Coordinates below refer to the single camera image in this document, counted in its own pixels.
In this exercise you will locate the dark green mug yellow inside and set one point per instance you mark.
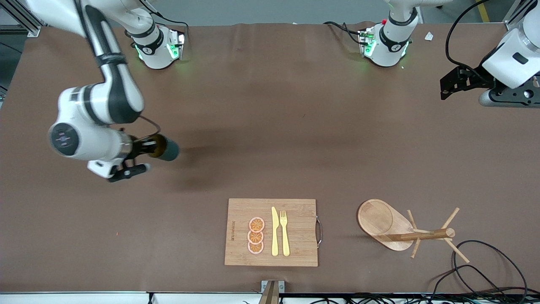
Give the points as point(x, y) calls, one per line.
point(171, 148)

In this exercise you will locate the yellow plastic fork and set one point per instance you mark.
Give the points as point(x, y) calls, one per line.
point(285, 240)

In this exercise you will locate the aluminium frame post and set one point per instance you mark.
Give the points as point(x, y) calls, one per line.
point(510, 25)
point(31, 30)

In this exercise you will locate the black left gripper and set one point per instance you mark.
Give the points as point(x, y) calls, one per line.
point(473, 79)

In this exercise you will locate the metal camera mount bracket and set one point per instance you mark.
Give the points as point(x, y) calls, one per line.
point(272, 291)

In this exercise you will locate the wooden mug rack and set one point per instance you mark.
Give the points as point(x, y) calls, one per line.
point(379, 219)

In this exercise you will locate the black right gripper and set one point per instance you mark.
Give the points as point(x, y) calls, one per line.
point(141, 147)

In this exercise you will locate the yellow plastic knife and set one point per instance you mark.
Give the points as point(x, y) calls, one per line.
point(275, 236)

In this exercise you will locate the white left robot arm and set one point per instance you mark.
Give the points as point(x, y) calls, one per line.
point(392, 42)

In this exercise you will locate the orange slice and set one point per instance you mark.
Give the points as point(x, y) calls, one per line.
point(256, 224)

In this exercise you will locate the white paper scrap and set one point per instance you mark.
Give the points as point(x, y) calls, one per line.
point(429, 36)

